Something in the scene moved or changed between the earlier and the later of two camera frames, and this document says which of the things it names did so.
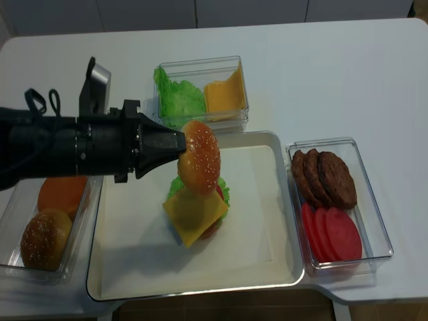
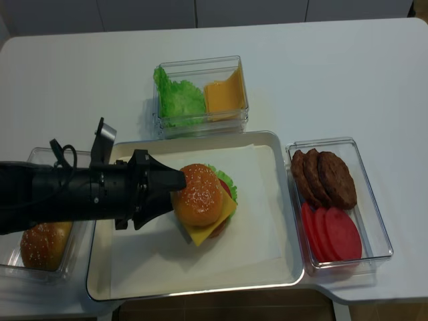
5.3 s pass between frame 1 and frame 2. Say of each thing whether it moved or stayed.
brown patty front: stayed
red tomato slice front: stayed
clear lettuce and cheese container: stayed
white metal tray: stayed
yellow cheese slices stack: stayed
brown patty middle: stayed
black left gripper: moved
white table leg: stayed
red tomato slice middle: stayed
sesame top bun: moved
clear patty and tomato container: stayed
